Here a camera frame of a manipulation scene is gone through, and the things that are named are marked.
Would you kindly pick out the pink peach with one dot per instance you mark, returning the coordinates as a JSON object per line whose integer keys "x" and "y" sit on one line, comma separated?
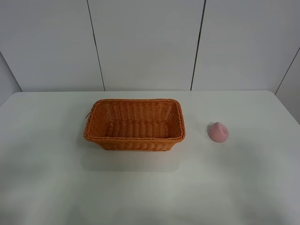
{"x": 218, "y": 132}

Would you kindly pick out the orange woven wicker basket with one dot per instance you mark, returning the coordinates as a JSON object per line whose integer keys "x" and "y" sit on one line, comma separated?
{"x": 135, "y": 124}

